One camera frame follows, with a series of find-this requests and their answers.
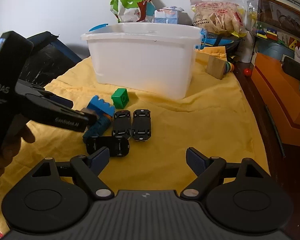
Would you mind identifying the blue toy brick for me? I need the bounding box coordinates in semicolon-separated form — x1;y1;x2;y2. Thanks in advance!
87;95;115;117

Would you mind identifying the person's left hand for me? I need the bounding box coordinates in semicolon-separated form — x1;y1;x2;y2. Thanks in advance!
0;125;36;176

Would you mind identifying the black toy car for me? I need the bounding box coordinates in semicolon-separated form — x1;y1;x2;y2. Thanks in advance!
111;110;132;139
132;109;151;141
83;136;129;157

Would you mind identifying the yellow cloth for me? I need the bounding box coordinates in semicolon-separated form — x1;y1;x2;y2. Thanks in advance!
0;47;268;237

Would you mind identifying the wooden cube block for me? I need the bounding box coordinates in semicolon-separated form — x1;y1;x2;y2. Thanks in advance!
81;108;98;121

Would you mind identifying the dark blue bag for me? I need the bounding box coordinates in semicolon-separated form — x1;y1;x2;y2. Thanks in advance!
19;31;82;87

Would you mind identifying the green toy brick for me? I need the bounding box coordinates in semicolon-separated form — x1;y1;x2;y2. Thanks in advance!
111;88;129;109

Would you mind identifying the wooden block with rings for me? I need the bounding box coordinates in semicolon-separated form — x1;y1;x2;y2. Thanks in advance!
206;56;234;80

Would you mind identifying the small red ball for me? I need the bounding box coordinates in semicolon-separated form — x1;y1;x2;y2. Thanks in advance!
243;68;252;77

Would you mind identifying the orange box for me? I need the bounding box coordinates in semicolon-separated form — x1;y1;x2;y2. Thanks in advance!
251;53;300;146

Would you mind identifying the white plastic storage bin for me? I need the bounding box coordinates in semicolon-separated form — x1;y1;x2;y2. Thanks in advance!
81;22;204;100

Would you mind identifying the clear bag of crackers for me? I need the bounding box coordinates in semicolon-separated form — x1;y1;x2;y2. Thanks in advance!
190;0;247;38

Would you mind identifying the green white snack bag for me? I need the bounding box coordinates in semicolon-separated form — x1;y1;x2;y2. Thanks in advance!
110;0;156;23

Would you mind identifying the blue white tissue pack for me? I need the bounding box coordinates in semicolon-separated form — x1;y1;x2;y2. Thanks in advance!
154;6;184;24

